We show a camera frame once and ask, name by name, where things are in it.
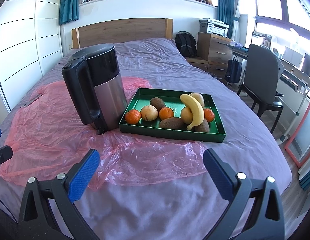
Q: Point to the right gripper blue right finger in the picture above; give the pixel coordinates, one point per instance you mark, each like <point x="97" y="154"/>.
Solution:
<point x="266" y="217"/>

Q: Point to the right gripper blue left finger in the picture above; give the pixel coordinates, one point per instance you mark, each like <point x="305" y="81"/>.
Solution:
<point x="36" y="218"/>

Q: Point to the yellow banana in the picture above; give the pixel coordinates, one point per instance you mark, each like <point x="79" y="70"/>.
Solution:
<point x="196" y="109"/>

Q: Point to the orange tangerine with stem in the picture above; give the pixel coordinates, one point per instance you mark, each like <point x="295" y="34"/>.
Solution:
<point x="132" y="117"/>

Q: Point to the large yellow-green apple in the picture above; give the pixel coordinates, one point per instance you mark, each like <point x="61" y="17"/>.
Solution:
<point x="199" y="98"/>

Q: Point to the small yellow-red apple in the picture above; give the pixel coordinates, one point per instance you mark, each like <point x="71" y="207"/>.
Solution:
<point x="149" y="113"/>

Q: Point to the small brown kiwi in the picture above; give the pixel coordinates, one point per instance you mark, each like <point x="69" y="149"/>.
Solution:
<point x="158" y="103"/>

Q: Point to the yellow apple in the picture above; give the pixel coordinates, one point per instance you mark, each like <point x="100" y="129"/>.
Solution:
<point x="186" y="115"/>

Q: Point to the red framed mirror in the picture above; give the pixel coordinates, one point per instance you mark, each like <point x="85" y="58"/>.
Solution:
<point x="298" y="146"/>

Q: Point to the white wardrobe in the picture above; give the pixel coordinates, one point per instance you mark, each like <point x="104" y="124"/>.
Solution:
<point x="30" y="45"/>

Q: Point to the black and steel kettle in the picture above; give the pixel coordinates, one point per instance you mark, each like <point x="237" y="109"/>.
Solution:
<point x="93" y="80"/>

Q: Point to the green tray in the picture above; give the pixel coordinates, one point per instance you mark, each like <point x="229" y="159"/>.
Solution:
<point x="171" y="99"/>

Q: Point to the grey black chair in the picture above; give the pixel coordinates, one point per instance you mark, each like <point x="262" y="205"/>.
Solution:
<point x="263" y="71"/>

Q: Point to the dark blue bag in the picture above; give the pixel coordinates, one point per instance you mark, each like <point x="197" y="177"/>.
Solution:
<point x="234" y="70"/>

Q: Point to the teal curtain left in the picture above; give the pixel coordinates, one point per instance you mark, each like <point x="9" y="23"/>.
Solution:
<point x="68" y="11"/>

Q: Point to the teal curtain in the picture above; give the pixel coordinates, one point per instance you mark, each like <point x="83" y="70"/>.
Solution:
<point x="227" y="13"/>
<point x="68" y="11"/>

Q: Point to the desk with keyboard tray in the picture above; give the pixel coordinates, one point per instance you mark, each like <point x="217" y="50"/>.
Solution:
<point x="289" y="75"/>

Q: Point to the wooden headboard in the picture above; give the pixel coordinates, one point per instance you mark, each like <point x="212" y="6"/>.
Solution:
<point x="118" y="31"/>

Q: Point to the wooden drawer cabinet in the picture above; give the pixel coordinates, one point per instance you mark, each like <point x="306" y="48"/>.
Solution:
<point x="213" y="55"/>

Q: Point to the black backpack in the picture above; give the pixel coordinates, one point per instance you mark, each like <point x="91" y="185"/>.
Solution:
<point x="186" y="44"/>

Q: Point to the grey printer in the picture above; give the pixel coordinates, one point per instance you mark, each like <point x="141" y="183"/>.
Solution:
<point x="213" y="26"/>

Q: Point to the teal curtain right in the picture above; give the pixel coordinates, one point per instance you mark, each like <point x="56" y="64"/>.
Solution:
<point x="227" y="13"/>

